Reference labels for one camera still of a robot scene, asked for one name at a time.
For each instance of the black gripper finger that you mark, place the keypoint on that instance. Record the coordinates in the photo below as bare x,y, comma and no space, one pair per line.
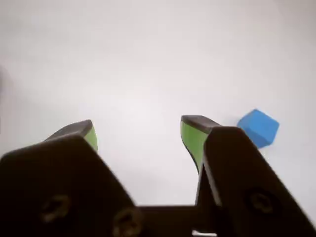
54,177
242,172

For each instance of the blue cube block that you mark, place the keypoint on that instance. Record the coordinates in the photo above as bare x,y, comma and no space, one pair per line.
259,128

